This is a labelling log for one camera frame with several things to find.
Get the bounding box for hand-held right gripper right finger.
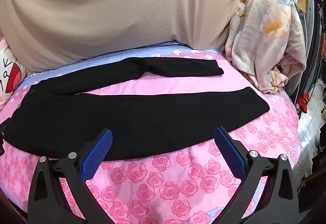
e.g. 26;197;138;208
214;127;305;224

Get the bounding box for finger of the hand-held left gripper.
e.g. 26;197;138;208
0;117;12;157

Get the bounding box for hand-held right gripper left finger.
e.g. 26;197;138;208
28;128;114;224

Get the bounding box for black pants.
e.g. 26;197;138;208
3;57;270;161

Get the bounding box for pink rose bed sheet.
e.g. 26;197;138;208
0;41;302;224

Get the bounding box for white pillow with red print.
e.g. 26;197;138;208
0;38;28;110

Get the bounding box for dark patterned bag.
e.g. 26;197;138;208
302;150;326;190

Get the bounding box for floral fleece blanket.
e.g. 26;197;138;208
224;0;307;94

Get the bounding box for row of hanging clothes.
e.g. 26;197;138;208
286;0;326;105

